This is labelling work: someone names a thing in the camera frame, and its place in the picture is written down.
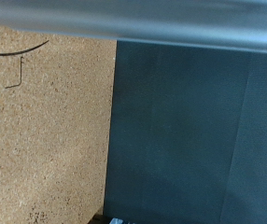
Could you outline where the silver toaster oven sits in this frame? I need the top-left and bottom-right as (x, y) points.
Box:
(0, 0), (267, 56)

